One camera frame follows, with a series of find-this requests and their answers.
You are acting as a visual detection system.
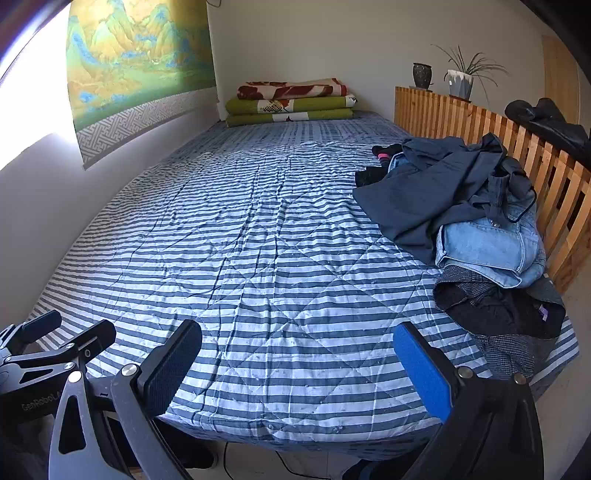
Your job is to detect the black jacket on headboard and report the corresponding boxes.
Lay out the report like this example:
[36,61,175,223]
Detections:
[504,98,591,169]

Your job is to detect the dark plant pot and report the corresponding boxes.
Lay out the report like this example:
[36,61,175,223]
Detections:
[412,62,434,90]

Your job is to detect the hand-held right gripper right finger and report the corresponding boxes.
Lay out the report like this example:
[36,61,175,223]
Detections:
[392,322,546,480]

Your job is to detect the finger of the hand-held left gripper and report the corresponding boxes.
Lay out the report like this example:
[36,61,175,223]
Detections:
[28,319,117,370]
[0,310,63,357]

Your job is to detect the black cloth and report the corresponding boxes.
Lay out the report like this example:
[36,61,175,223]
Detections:
[355,167,384,189]

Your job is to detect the wooden slatted bed rail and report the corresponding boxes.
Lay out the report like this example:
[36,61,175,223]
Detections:
[394,85,591,296]

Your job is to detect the dark blue pants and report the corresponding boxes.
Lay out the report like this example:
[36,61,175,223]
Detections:
[353,133,539,266]

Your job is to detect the wooden door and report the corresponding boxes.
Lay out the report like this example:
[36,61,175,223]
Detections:
[541,34,580,127]

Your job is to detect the landscape painting wall scroll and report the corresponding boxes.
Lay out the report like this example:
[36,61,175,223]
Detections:
[65,0,218,171]

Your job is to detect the black grey tweed garment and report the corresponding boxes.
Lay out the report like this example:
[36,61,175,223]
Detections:
[434,265,568,377]

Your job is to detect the potted plant in white pot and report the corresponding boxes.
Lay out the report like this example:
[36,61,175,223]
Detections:
[431,44,511,104]

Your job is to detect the red floral folded blanket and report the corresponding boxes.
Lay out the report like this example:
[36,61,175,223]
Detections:
[237,78,348,101]

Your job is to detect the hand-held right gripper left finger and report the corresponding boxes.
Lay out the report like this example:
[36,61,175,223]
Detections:
[48,319,202,480]

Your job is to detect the blue white striped quilt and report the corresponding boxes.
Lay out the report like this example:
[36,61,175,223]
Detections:
[28,113,580,462]

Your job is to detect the light blue jeans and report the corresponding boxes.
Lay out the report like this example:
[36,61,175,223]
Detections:
[388,154,548,289]

